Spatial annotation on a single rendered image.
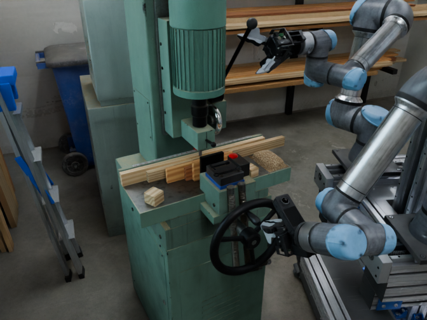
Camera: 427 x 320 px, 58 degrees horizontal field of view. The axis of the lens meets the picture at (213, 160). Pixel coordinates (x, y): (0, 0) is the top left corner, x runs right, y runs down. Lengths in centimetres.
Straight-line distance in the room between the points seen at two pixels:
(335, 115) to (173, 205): 84
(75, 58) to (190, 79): 180
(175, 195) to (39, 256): 145
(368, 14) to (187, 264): 117
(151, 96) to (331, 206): 78
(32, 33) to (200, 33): 247
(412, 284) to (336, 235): 62
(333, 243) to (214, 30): 70
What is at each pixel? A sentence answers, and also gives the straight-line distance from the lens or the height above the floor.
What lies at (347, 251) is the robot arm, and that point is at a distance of 88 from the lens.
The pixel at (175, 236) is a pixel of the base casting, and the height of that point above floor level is 76.
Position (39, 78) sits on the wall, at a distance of 361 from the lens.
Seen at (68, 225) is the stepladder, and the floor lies 27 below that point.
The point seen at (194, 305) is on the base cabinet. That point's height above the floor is 39.
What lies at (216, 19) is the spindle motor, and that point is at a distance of 120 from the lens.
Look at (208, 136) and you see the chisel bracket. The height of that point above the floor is 105.
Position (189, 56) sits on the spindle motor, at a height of 133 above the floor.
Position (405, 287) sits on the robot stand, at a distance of 146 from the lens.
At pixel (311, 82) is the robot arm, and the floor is 120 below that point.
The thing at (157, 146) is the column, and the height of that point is 93.
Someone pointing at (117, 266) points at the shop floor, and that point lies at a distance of 239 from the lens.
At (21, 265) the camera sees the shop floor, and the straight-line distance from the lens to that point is 258.
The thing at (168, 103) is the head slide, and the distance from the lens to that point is 142.
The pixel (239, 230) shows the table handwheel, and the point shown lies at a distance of 128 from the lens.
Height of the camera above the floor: 163
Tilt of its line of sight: 29 degrees down
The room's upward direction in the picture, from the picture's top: straight up
